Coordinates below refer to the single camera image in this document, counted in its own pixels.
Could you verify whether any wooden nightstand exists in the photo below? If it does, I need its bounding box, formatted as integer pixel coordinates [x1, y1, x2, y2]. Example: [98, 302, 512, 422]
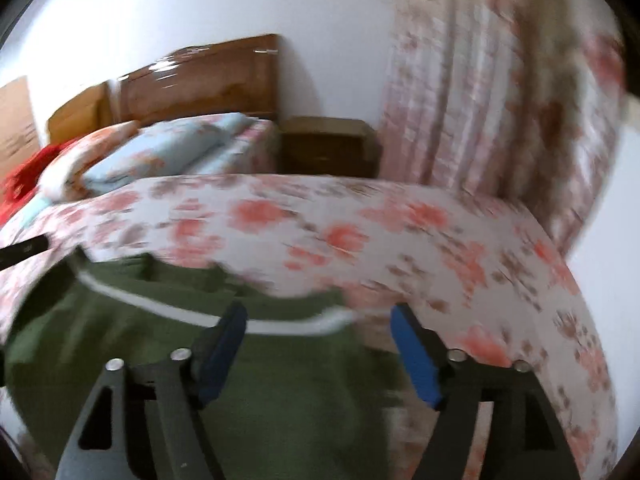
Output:
[278, 116, 382, 179]

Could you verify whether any orange floral folded quilt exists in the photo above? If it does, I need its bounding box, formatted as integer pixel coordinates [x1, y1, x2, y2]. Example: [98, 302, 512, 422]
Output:
[37, 120, 140, 204]

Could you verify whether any light wooden headboard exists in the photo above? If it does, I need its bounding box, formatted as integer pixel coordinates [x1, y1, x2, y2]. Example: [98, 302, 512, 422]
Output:
[47, 81, 114, 144]

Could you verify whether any dark wooden headboard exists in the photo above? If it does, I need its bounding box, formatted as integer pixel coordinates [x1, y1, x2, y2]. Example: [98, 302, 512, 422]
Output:
[113, 34, 280, 126]

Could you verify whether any wooden wardrobe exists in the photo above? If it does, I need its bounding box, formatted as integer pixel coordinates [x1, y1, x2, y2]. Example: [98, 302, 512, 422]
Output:
[0, 77, 40, 179]

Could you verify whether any red blanket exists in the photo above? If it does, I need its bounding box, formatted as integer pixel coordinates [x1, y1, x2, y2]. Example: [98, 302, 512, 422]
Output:
[0, 140, 75, 226]

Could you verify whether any floral pink bed sheet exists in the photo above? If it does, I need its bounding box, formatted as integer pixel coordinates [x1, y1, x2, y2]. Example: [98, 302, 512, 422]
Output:
[1, 169, 617, 479]

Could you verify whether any light blue floral quilt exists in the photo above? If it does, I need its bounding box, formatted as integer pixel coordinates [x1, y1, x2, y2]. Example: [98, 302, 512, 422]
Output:
[80, 113, 255, 195]

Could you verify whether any green knit sweater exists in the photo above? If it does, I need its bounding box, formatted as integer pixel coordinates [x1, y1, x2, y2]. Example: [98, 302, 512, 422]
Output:
[4, 252, 397, 479]

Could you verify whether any floral pink curtain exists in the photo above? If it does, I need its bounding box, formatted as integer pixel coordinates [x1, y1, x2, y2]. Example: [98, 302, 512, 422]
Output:
[380, 0, 626, 254]

